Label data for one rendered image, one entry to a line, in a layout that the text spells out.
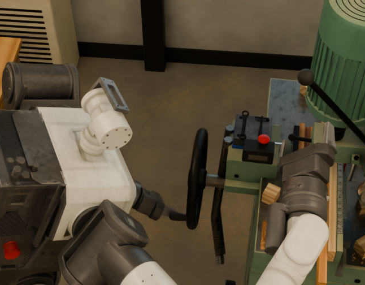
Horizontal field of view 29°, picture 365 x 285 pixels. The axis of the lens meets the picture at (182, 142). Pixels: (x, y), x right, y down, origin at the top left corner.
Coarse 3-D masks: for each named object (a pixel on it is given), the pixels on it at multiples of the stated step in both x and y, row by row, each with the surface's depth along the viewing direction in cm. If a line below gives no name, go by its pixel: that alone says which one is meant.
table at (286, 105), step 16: (272, 80) 212; (288, 80) 212; (272, 96) 208; (288, 96) 208; (304, 96) 208; (272, 112) 204; (288, 112) 204; (304, 112) 204; (288, 128) 200; (240, 192) 194; (256, 192) 192; (256, 224) 183; (256, 240) 178; (256, 256) 177; (272, 256) 176
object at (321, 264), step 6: (324, 246) 172; (324, 252) 171; (318, 258) 171; (324, 258) 170; (318, 264) 170; (324, 264) 169; (318, 270) 169; (324, 270) 168; (318, 276) 168; (324, 276) 167; (318, 282) 167; (324, 282) 166
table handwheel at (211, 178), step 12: (204, 132) 195; (204, 144) 192; (192, 156) 189; (204, 156) 211; (192, 168) 187; (204, 168) 212; (192, 180) 186; (204, 180) 198; (216, 180) 199; (192, 192) 187; (192, 204) 188; (192, 216) 190; (192, 228) 196
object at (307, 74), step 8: (304, 72) 142; (312, 72) 142; (304, 80) 142; (312, 80) 142; (312, 88) 145; (320, 88) 145; (320, 96) 146; (328, 96) 147; (328, 104) 148; (336, 112) 149; (344, 120) 151; (352, 128) 152; (360, 136) 154
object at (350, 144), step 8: (312, 128) 181; (320, 128) 178; (360, 128) 178; (312, 136) 178; (320, 136) 177; (344, 136) 177; (352, 136) 177; (336, 144) 175; (344, 144) 175; (352, 144) 175; (360, 144) 175; (344, 152) 177; (352, 152) 176; (360, 152) 176; (336, 160) 180; (344, 160) 179; (360, 160) 178
